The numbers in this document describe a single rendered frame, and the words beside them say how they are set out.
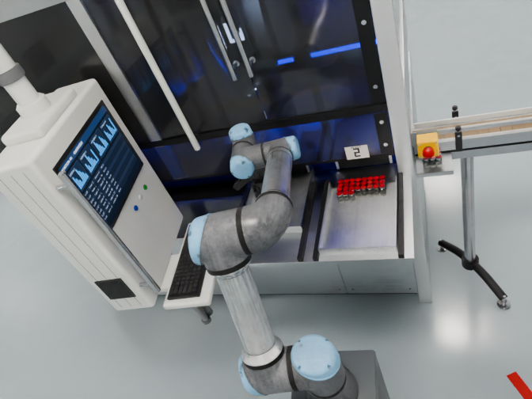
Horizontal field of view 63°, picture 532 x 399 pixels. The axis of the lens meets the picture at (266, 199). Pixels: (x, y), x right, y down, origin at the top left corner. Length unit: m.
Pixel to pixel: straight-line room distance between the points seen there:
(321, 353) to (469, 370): 1.17
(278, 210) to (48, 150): 0.77
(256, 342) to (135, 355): 1.74
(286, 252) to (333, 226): 0.20
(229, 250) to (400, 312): 1.53
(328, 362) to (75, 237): 0.90
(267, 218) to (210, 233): 0.13
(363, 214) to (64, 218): 1.02
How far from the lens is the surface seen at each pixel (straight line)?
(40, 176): 1.43
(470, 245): 2.30
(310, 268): 2.26
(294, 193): 1.80
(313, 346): 1.20
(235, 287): 1.07
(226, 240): 0.99
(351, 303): 2.47
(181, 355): 2.67
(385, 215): 1.61
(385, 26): 1.43
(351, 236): 1.57
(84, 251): 1.62
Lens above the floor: 2.04
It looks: 39 degrees down
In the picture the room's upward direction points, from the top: 24 degrees counter-clockwise
